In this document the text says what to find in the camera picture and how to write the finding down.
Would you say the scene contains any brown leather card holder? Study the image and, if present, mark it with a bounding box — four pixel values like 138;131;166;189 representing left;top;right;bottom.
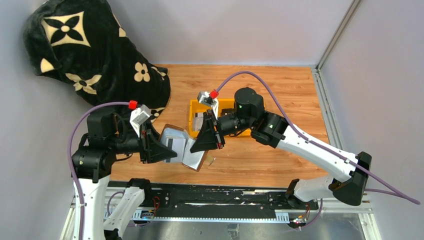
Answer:
160;124;208;172

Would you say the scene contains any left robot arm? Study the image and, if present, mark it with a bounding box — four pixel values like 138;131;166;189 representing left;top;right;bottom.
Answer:
68;104;177;240

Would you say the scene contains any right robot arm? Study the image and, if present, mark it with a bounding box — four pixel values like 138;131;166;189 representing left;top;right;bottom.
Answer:
190;87;372;208

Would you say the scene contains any silver cards stack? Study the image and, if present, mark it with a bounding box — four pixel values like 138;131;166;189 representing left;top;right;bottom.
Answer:
192;112;204;132

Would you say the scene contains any black cards stack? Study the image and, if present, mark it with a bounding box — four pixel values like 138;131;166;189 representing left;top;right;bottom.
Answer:
220;108;235;117

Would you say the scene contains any yellow bin with silver cards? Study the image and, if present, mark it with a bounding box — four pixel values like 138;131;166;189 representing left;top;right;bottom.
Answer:
188;99;212;138

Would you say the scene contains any yellow bin with black cards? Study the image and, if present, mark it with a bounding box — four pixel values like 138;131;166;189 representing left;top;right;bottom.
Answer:
217;98;251;137

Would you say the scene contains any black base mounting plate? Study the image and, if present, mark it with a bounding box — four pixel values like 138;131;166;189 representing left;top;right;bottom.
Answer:
151;183;319;220

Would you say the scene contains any black floral plush blanket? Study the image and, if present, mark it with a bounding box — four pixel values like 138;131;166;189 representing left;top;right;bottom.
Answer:
23;0;171;121

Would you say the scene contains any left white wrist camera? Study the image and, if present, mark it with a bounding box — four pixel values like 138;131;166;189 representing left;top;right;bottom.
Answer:
129;104;152;138

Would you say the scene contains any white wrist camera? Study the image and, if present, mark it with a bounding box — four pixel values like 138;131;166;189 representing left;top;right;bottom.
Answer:
129;104;152;138
197;90;219;119

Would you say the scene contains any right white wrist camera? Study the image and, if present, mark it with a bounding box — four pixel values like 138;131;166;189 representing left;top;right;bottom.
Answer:
197;90;219;119

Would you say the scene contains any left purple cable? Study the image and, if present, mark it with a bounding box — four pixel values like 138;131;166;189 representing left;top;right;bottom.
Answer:
67;100;138;240

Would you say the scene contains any purple cable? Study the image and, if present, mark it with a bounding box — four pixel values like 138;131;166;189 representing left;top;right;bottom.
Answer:
67;100;138;240
209;70;422;229

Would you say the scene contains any corner aluminium post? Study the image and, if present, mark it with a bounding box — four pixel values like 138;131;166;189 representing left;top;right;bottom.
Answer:
311;0;362;149

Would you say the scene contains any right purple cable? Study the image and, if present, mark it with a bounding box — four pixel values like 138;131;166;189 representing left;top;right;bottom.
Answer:
209;70;422;229

